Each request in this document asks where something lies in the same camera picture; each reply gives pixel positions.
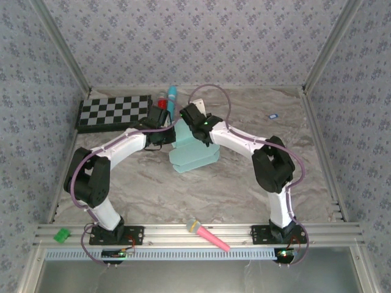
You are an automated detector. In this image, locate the pink toy microphone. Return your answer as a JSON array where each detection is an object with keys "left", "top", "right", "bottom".
[{"left": 186, "top": 219, "right": 231, "bottom": 253}]

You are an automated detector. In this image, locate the right circuit board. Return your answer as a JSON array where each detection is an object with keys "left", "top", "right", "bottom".
[{"left": 274, "top": 248, "right": 299, "bottom": 263}]

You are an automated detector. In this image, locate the aluminium mounting rail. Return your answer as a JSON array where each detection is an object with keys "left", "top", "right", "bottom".
[{"left": 33, "top": 222, "right": 366, "bottom": 248}]

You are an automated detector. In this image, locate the green plastic block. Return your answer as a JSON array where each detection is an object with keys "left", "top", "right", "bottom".
[{"left": 53, "top": 228, "right": 71, "bottom": 244}]

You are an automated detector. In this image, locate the blue marker pen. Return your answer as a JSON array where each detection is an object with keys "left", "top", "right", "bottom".
[{"left": 166, "top": 85, "right": 178, "bottom": 123}]

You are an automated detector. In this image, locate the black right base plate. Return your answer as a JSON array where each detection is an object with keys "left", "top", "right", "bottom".
[{"left": 250, "top": 225, "right": 307, "bottom": 245}]

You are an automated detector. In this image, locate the left circuit board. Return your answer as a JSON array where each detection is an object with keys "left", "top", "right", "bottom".
[{"left": 101, "top": 248, "right": 136, "bottom": 260}]

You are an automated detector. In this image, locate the aluminium corner post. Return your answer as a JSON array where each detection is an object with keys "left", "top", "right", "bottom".
[
  {"left": 30, "top": 0, "right": 93, "bottom": 94},
  {"left": 301, "top": 0, "right": 365, "bottom": 94}
]

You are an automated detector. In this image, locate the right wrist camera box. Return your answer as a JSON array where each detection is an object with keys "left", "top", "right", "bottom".
[{"left": 191, "top": 98, "right": 206, "bottom": 114}]

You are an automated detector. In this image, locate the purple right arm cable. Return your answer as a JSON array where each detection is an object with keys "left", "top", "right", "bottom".
[{"left": 189, "top": 84, "right": 310, "bottom": 269}]

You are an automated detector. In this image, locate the slotted grey cable duct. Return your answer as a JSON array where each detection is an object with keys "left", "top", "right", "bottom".
[{"left": 45, "top": 247, "right": 276, "bottom": 262}]

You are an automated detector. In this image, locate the grey metal panel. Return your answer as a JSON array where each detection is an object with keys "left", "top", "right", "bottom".
[{"left": 33, "top": 261, "right": 364, "bottom": 293}]

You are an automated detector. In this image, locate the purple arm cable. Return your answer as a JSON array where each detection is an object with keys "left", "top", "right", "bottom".
[
  {"left": 70, "top": 120, "right": 181, "bottom": 268},
  {"left": 189, "top": 84, "right": 310, "bottom": 269}
]

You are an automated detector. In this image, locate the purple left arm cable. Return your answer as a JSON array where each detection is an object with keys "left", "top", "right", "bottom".
[{"left": 70, "top": 120, "right": 181, "bottom": 268}]

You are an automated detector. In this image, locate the black grey chessboard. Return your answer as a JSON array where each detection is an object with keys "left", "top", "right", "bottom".
[{"left": 75, "top": 94, "right": 153, "bottom": 134}]

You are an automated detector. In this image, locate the circuit board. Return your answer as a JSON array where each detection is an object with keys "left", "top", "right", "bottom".
[
  {"left": 274, "top": 248, "right": 299, "bottom": 263},
  {"left": 101, "top": 248, "right": 136, "bottom": 260}
]

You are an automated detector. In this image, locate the light blue paper box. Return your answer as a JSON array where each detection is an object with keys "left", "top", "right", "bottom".
[{"left": 169, "top": 117, "right": 220, "bottom": 175}]

